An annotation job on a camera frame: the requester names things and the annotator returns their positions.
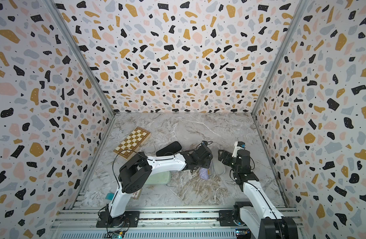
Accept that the lilac umbrella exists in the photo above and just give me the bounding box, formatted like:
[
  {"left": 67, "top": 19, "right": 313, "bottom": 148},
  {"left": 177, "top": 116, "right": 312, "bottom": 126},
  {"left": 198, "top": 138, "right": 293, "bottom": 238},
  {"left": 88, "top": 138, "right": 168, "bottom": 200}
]
[{"left": 199, "top": 168, "right": 209, "bottom": 180}]

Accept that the mint green zippered sleeve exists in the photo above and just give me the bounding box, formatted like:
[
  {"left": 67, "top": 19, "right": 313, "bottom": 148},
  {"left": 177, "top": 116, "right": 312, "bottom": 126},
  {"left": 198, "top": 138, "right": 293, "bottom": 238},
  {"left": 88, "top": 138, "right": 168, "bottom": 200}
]
[{"left": 145, "top": 171, "right": 171, "bottom": 185}]

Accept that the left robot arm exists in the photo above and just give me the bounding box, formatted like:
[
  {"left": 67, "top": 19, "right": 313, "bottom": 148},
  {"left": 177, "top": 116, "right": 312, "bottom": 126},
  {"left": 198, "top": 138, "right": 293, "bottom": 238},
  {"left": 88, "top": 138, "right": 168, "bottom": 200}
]
[{"left": 108, "top": 141, "right": 213, "bottom": 219}]

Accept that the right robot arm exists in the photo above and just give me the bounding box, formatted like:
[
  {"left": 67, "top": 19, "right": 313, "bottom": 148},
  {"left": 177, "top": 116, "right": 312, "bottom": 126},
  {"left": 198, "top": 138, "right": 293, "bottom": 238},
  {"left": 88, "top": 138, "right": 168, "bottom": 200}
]
[{"left": 218, "top": 149, "right": 299, "bottom": 239}]

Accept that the wooden chessboard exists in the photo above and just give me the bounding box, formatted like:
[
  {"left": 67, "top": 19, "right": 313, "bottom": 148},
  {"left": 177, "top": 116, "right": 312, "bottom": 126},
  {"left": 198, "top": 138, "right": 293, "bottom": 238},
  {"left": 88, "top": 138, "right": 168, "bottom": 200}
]
[{"left": 113, "top": 127, "right": 151, "bottom": 160}]

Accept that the small teal block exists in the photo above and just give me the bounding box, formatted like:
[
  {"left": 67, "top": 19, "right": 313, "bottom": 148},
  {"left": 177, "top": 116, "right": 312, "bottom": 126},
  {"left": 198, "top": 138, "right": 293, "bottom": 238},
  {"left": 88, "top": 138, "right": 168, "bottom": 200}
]
[{"left": 105, "top": 193, "right": 114, "bottom": 201}]

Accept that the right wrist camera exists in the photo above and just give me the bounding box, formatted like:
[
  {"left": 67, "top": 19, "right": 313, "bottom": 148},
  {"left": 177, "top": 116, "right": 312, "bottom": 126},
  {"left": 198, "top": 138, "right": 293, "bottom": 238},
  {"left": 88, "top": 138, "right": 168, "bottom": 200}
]
[{"left": 232, "top": 141, "right": 245, "bottom": 158}]

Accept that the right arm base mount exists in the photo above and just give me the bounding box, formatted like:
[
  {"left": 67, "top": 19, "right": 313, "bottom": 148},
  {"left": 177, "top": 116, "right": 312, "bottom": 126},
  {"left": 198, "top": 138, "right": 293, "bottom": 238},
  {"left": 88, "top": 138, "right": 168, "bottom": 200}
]
[{"left": 217, "top": 210, "right": 240, "bottom": 227}]

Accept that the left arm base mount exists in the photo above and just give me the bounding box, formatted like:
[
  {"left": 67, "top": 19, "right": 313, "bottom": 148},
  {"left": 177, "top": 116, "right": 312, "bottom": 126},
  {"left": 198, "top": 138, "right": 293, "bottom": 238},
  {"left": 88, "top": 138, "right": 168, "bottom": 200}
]
[{"left": 96, "top": 211, "right": 140, "bottom": 229}]

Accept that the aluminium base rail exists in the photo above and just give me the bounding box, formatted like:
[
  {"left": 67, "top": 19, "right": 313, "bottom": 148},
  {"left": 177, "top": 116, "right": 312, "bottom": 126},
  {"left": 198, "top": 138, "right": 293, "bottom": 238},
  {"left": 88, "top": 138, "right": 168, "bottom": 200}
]
[{"left": 49, "top": 206, "right": 252, "bottom": 239}]

